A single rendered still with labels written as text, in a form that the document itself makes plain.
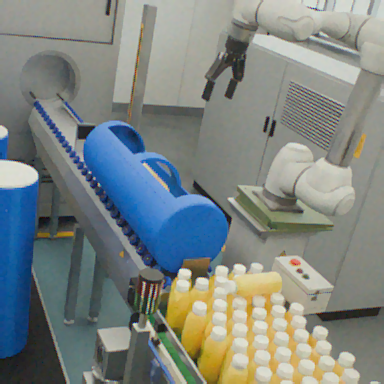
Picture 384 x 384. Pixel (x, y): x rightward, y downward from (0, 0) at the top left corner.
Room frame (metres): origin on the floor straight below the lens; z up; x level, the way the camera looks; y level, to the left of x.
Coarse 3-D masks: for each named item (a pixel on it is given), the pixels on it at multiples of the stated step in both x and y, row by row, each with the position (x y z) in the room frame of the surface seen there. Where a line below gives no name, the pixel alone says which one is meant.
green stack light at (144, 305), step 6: (138, 294) 1.17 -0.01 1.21; (138, 300) 1.17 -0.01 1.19; (144, 300) 1.16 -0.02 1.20; (150, 300) 1.16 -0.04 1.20; (156, 300) 1.17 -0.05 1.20; (138, 306) 1.17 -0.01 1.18; (144, 306) 1.16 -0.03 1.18; (150, 306) 1.16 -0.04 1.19; (156, 306) 1.17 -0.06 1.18; (144, 312) 1.16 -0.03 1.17; (150, 312) 1.16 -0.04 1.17
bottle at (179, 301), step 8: (176, 288) 1.47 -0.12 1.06; (176, 296) 1.45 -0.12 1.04; (184, 296) 1.45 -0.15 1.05; (168, 304) 1.46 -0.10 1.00; (176, 304) 1.44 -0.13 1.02; (184, 304) 1.45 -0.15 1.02; (168, 312) 1.46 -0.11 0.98; (176, 312) 1.44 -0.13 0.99; (184, 312) 1.45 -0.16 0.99; (168, 320) 1.45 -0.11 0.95; (176, 320) 1.44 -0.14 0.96; (184, 320) 1.45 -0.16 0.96; (176, 328) 1.44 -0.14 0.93
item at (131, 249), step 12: (48, 132) 3.13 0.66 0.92; (60, 144) 2.92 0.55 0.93; (72, 168) 2.64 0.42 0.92; (84, 180) 2.49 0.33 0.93; (96, 204) 2.27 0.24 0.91; (108, 216) 2.15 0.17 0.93; (120, 228) 2.04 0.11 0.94; (120, 240) 1.98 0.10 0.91; (132, 252) 1.88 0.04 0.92; (144, 264) 1.80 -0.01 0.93
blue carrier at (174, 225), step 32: (96, 128) 2.46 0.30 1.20; (128, 128) 2.54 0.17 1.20; (96, 160) 2.28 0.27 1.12; (128, 160) 2.11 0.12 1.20; (160, 160) 2.12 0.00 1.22; (128, 192) 1.95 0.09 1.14; (160, 192) 1.83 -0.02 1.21; (160, 224) 1.69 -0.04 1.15; (192, 224) 1.74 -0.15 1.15; (224, 224) 1.79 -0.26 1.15; (160, 256) 1.69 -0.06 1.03; (192, 256) 1.75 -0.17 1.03
